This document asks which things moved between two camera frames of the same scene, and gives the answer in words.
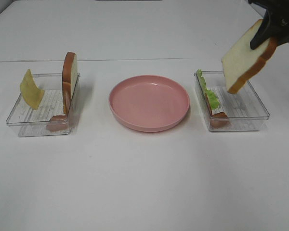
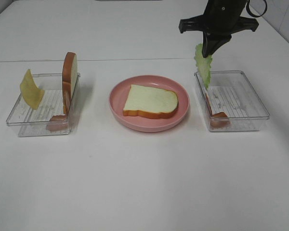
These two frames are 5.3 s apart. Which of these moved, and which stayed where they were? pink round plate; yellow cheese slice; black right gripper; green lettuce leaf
Moved: green lettuce leaf; black right gripper
Stayed: pink round plate; yellow cheese slice
